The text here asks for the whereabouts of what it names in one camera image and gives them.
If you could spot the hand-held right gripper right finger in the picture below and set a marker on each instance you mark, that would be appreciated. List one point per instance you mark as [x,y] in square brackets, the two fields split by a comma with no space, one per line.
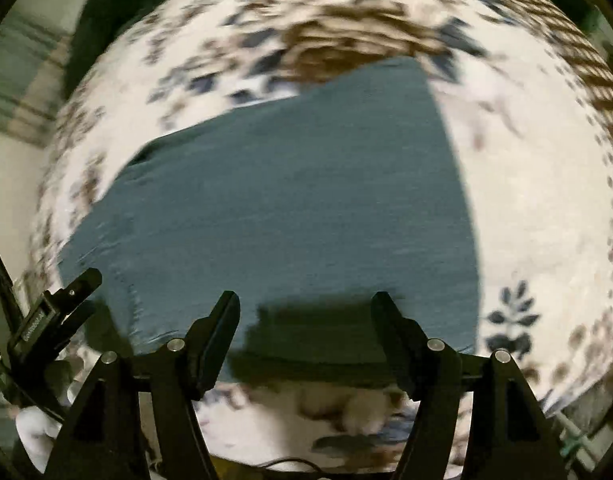
[386,324]

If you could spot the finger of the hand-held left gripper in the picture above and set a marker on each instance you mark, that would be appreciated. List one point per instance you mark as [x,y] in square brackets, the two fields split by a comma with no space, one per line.
[76,321]
[84,282]

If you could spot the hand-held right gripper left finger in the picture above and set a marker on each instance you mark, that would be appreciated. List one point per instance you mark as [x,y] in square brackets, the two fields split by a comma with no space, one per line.
[227,324]

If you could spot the teal grey pants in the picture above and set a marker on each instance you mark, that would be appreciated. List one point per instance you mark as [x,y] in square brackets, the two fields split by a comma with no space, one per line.
[286,200]

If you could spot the person's left hand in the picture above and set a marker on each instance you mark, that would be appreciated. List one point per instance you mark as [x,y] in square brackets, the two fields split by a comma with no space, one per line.
[36,435]

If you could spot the floral white blanket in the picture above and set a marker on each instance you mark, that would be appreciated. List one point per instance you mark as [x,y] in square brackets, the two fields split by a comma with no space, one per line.
[526,200]

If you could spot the striped cloth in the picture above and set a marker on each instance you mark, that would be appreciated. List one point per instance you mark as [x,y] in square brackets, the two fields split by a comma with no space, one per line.
[21,75]

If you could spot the dark green cloth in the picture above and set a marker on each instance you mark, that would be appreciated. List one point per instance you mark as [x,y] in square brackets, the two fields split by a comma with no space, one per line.
[106,15]

